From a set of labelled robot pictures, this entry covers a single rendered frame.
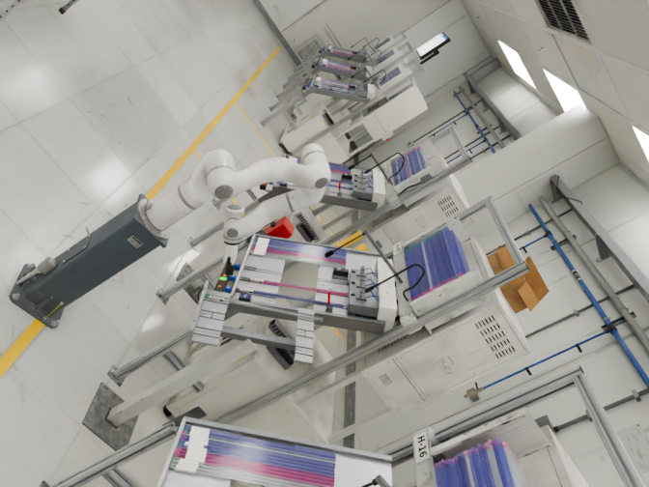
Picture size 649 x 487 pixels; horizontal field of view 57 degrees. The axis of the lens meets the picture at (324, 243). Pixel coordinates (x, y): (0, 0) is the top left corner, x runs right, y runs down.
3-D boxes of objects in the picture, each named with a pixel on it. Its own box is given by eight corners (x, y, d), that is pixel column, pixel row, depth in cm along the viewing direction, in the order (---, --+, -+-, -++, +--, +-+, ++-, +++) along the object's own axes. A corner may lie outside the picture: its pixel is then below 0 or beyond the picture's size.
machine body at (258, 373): (155, 411, 298) (253, 358, 280) (191, 331, 361) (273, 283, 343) (235, 492, 320) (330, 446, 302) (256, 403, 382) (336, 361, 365)
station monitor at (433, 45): (416, 58, 674) (449, 37, 662) (412, 51, 726) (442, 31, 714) (423, 69, 679) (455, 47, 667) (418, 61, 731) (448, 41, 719)
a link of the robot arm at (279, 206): (296, 221, 251) (228, 244, 253) (294, 207, 265) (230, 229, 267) (288, 203, 247) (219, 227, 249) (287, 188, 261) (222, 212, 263)
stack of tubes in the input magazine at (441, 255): (410, 300, 266) (465, 272, 258) (403, 249, 312) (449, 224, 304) (425, 321, 270) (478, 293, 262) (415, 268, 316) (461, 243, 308)
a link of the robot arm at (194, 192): (178, 199, 237) (224, 167, 230) (176, 168, 249) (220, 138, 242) (198, 214, 245) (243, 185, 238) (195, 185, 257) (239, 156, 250)
